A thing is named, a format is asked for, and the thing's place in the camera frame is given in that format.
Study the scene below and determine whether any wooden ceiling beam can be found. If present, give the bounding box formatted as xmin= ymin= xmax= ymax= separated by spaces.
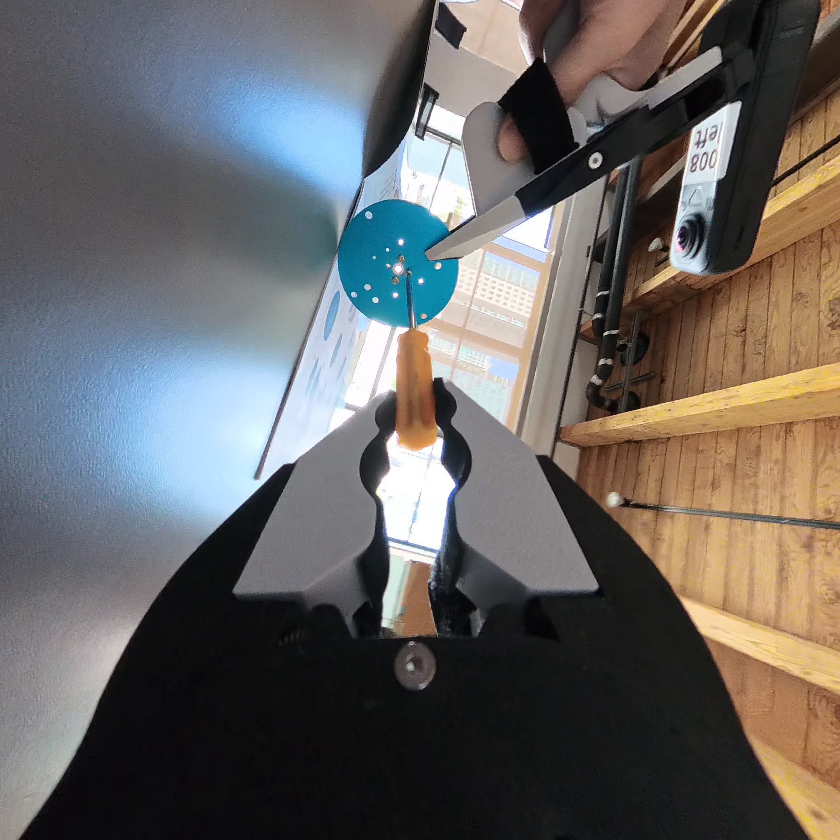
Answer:
xmin=560 ymin=364 xmax=840 ymax=448

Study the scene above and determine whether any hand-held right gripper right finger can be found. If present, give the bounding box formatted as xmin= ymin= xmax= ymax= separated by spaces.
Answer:
xmin=428 ymin=379 xmax=601 ymax=637

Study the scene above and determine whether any black bent pipe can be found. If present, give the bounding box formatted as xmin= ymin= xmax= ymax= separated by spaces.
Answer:
xmin=586 ymin=157 xmax=652 ymax=413

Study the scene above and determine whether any yellow-handled screwdriver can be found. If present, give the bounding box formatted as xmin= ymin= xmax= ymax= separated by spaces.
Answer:
xmin=392 ymin=270 xmax=441 ymax=454

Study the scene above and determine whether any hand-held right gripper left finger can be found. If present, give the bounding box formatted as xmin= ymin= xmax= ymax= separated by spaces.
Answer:
xmin=231 ymin=390 xmax=398 ymax=639

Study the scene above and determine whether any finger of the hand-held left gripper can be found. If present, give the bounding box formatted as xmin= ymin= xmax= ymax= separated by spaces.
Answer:
xmin=425 ymin=196 xmax=528 ymax=262

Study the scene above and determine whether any blue round metal plate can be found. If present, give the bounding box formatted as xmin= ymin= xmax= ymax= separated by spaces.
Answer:
xmin=336 ymin=200 xmax=460 ymax=327

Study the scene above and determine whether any open assembly manual booklet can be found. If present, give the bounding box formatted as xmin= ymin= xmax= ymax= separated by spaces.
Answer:
xmin=255 ymin=125 xmax=434 ymax=480

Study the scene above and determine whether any thin black rod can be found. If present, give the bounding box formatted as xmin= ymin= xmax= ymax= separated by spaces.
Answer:
xmin=607 ymin=492 xmax=840 ymax=531

